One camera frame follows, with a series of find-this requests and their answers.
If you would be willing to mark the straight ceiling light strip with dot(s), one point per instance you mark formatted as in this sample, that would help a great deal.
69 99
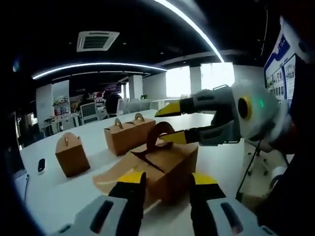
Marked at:
197 27

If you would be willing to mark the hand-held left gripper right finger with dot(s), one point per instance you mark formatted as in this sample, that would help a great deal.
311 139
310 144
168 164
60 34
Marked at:
204 204

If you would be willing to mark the brown paper box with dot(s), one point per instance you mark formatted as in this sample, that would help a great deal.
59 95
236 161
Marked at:
172 167
72 157
147 127
120 142

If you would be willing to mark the white ceiling air conditioner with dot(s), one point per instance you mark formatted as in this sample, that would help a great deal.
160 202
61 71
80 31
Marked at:
97 41

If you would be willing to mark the blue and white wall poster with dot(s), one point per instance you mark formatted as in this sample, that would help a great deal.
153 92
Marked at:
278 73

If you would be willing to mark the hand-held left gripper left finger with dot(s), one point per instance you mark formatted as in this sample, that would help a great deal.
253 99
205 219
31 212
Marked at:
123 201

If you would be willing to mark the curved ceiling light strip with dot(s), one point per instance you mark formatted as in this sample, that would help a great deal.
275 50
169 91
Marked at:
98 64

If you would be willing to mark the small black device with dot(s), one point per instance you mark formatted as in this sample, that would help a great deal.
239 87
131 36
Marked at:
41 164

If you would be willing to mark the display shelf with colourful items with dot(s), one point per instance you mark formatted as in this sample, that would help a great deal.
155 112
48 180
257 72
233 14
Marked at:
61 108

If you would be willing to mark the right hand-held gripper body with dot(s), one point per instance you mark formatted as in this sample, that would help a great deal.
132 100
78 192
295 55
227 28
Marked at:
265 118

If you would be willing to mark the small green plant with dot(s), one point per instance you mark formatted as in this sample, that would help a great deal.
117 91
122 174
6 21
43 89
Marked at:
144 97

